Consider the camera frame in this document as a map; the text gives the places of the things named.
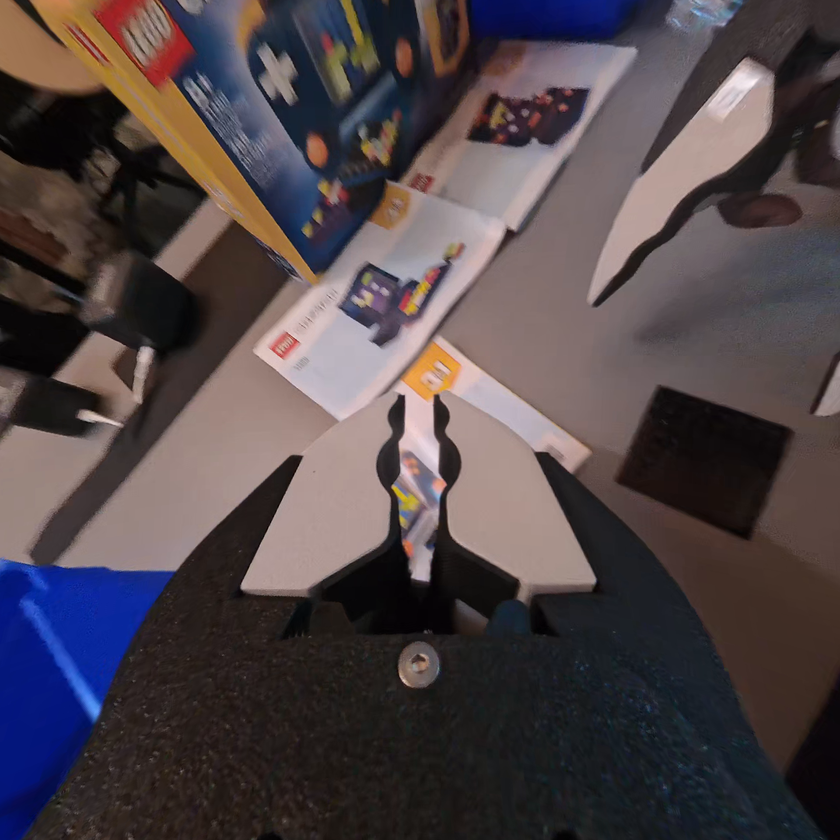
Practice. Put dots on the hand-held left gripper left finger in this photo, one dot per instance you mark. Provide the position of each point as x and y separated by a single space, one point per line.
328 518

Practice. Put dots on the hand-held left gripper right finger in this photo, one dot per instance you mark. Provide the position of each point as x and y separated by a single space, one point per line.
512 518

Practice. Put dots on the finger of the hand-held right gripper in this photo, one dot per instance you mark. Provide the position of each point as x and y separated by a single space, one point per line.
830 400
689 151

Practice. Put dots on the instruction booklet with controller picture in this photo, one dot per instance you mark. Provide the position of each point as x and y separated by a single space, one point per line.
499 400

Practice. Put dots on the person's right hand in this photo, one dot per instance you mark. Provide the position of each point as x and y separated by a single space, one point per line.
761 210

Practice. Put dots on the black studded baseplate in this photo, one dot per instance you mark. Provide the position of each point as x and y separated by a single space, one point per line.
702 459

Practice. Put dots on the instruction booklet with blue model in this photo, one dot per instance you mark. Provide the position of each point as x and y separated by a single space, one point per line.
341 354

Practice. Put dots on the instruction booklet with dark model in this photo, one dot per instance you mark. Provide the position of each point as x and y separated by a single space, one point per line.
525 170

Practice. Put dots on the blue plastic bin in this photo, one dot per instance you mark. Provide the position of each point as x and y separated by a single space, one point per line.
551 16
52 656

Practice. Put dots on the blue and yellow toy box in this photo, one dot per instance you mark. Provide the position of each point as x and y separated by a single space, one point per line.
282 131

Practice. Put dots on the tan round stool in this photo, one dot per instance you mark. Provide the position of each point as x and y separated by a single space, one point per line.
33 52

